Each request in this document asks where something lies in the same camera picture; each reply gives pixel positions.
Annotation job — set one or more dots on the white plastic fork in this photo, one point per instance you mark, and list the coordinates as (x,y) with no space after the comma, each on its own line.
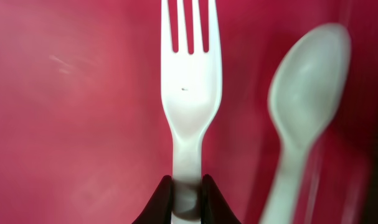
(191,92)

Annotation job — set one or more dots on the red serving tray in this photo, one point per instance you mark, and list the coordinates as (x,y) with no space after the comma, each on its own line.
(84,138)

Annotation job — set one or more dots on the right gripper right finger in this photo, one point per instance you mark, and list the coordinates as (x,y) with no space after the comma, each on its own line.
(214,207)

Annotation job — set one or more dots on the white plastic spoon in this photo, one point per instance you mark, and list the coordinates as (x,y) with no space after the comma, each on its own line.
(303,99)

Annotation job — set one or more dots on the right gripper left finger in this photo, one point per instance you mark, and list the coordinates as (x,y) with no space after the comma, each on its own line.
(159,207)

